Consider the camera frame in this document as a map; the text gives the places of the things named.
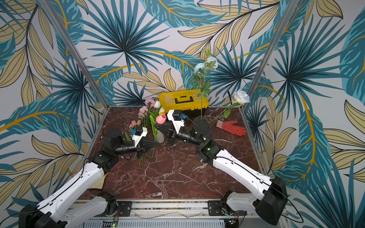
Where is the pale blue flower stem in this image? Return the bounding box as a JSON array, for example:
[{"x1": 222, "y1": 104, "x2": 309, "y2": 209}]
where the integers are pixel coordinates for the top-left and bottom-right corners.
[{"x1": 191, "y1": 50, "x2": 219, "y2": 118}]

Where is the clear glass vase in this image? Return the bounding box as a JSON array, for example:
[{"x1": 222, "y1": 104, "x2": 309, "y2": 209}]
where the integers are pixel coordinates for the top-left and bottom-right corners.
[{"x1": 194, "y1": 116, "x2": 209, "y2": 122}]

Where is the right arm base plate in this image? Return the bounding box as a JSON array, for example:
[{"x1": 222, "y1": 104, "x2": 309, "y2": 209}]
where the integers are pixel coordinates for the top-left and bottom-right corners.
[{"x1": 208, "y1": 200, "x2": 235, "y2": 216}]

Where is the light pink tulip stem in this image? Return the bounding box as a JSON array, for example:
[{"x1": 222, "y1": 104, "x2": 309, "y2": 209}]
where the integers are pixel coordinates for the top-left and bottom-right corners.
[{"x1": 129, "y1": 120, "x2": 143, "y2": 136}]

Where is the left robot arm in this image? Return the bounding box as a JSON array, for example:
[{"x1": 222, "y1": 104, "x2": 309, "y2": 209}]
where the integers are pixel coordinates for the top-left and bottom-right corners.
[{"x1": 19, "y1": 126, "x2": 158, "y2": 228}]

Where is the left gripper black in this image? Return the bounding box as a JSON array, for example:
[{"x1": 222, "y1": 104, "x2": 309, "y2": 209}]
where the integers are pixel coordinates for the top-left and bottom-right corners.
[{"x1": 114, "y1": 137, "x2": 159, "y2": 159}]

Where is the light pink rose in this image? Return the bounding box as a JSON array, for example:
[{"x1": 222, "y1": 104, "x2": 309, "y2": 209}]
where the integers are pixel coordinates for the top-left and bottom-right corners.
[{"x1": 136, "y1": 98, "x2": 156, "y2": 166}]

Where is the red glove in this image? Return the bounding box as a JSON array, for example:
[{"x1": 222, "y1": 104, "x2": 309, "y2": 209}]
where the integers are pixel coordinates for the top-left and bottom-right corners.
[{"x1": 216, "y1": 120, "x2": 247, "y2": 136}]

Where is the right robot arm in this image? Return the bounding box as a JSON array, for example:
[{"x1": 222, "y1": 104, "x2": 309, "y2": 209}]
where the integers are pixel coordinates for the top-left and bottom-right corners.
[{"x1": 154, "y1": 120, "x2": 288, "y2": 225}]

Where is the tulip bouquet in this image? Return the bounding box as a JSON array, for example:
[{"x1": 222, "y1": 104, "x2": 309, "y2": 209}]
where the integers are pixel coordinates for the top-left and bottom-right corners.
[{"x1": 153, "y1": 100, "x2": 166, "y2": 116}]

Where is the white rose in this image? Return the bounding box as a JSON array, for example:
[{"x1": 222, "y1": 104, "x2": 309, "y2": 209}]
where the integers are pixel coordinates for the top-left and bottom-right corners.
[{"x1": 209, "y1": 90, "x2": 250, "y2": 123}]

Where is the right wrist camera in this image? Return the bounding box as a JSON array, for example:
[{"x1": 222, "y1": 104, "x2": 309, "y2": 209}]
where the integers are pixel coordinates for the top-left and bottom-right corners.
[{"x1": 167, "y1": 110, "x2": 186, "y2": 134}]

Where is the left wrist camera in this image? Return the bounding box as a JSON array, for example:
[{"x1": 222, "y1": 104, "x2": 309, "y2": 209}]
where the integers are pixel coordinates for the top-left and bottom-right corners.
[{"x1": 131, "y1": 126, "x2": 148, "y2": 147}]

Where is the white ribbed vase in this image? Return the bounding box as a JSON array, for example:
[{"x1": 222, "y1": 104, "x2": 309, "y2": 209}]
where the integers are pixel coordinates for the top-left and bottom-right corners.
[{"x1": 155, "y1": 131, "x2": 164, "y2": 143}]

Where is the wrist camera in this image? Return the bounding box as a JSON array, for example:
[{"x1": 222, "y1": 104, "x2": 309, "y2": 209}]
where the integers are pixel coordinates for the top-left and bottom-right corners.
[
  {"x1": 167, "y1": 110, "x2": 186, "y2": 134},
  {"x1": 131, "y1": 126, "x2": 148, "y2": 147}
]

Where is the yellow black toolbox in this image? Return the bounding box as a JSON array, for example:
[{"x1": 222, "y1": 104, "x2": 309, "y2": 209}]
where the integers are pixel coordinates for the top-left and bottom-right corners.
[{"x1": 159, "y1": 89, "x2": 209, "y2": 118}]

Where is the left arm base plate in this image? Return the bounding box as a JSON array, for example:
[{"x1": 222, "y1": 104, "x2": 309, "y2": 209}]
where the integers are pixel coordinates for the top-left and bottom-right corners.
[{"x1": 104, "y1": 200, "x2": 132, "y2": 217}]

